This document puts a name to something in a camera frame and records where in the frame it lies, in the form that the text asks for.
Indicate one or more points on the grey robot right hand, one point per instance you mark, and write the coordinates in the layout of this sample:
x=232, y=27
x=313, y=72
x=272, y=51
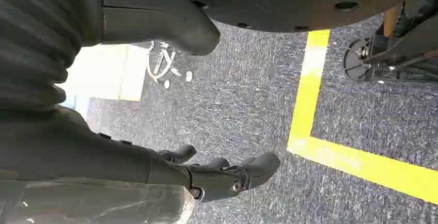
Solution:
x=85, y=154

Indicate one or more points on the robot right arm ribbed sleeve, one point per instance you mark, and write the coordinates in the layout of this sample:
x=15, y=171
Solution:
x=34, y=27

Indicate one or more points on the yellow floor tape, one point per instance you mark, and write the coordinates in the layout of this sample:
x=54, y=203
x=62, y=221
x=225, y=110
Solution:
x=308, y=96

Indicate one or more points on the black round plate with holes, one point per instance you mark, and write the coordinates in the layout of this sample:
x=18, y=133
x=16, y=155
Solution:
x=273, y=0

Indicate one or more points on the black robot foot mechanism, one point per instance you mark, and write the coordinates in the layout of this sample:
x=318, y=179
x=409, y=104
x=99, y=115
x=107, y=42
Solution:
x=397, y=55

